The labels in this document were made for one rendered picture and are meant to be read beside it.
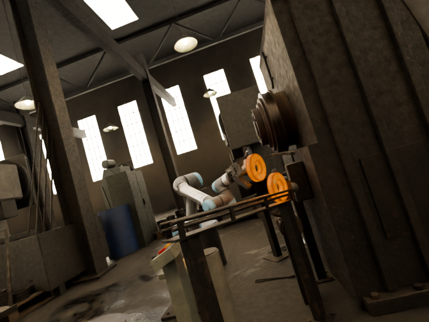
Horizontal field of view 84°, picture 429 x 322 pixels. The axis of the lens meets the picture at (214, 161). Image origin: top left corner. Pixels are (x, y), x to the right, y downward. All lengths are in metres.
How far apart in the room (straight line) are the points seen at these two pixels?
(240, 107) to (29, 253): 3.79
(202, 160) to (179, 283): 10.95
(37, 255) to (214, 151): 9.38
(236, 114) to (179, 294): 3.67
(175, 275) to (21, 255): 3.05
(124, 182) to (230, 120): 2.35
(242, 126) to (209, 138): 7.67
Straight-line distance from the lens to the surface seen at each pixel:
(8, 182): 6.44
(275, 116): 1.61
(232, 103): 4.54
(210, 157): 11.95
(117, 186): 5.02
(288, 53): 1.47
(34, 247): 3.88
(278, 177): 1.31
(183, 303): 1.25
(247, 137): 4.41
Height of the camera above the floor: 0.84
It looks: 4 degrees up
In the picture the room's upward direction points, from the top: 17 degrees counter-clockwise
